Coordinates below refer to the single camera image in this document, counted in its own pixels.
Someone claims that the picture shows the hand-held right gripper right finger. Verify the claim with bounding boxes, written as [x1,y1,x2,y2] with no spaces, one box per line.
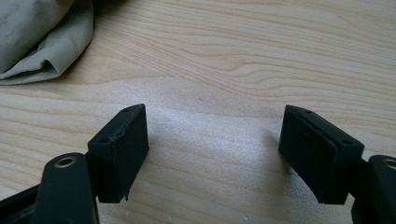
[277,104,365,205]

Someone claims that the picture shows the beige cloth garment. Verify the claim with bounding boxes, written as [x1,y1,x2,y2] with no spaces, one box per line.
[0,0,95,86]

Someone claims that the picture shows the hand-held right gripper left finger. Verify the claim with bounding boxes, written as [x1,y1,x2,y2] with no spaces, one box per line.
[87,103,150,204]

